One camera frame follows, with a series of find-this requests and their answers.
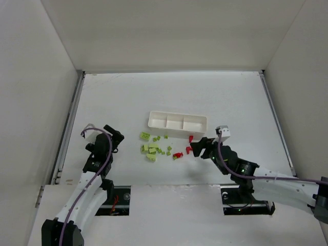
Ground red round lego piece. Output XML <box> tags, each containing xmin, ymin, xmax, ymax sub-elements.
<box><xmin>173</xmin><ymin>152</ymin><xmax>183</xmax><ymax>158</ymax></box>

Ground large green lego plate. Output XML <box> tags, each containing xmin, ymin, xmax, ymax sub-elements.
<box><xmin>139</xmin><ymin>132</ymin><xmax>151</xmax><ymax>141</ymax></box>

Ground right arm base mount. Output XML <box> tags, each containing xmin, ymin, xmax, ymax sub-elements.
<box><xmin>220</xmin><ymin>185</ymin><xmax>276</xmax><ymax>216</ymax></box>

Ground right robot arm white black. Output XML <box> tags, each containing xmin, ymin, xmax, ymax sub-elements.
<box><xmin>190</xmin><ymin>137</ymin><xmax>327</xmax><ymax>223</ymax></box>

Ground white three-compartment tray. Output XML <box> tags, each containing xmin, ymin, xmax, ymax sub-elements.
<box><xmin>148</xmin><ymin>111</ymin><xmax>208</xmax><ymax>139</ymax></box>

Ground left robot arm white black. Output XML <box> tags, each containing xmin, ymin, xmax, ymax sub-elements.
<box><xmin>41</xmin><ymin>124</ymin><xmax>125</xmax><ymax>245</ymax></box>

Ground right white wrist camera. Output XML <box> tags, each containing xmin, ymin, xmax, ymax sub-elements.
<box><xmin>216</xmin><ymin>126</ymin><xmax>231</xmax><ymax>142</ymax></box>

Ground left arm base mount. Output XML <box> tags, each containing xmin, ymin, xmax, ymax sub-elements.
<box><xmin>96</xmin><ymin>186</ymin><xmax>131</xmax><ymax>216</ymax></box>

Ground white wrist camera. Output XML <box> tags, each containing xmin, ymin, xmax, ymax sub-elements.
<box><xmin>216</xmin><ymin>126</ymin><xmax>231</xmax><ymax>142</ymax></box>
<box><xmin>80</xmin><ymin>124</ymin><xmax>101</xmax><ymax>144</ymax></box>

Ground red lego brick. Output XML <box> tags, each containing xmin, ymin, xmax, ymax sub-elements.
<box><xmin>186</xmin><ymin>147</ymin><xmax>193</xmax><ymax>154</ymax></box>

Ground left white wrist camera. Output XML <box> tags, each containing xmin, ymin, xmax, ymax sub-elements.
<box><xmin>80</xmin><ymin>124</ymin><xmax>101</xmax><ymax>144</ymax></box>

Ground green lego brick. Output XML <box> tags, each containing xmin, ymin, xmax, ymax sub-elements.
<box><xmin>140</xmin><ymin>144</ymin><xmax>149</xmax><ymax>154</ymax></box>
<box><xmin>146</xmin><ymin>153</ymin><xmax>156</xmax><ymax>162</ymax></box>
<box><xmin>149</xmin><ymin>143</ymin><xmax>159</xmax><ymax>149</ymax></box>

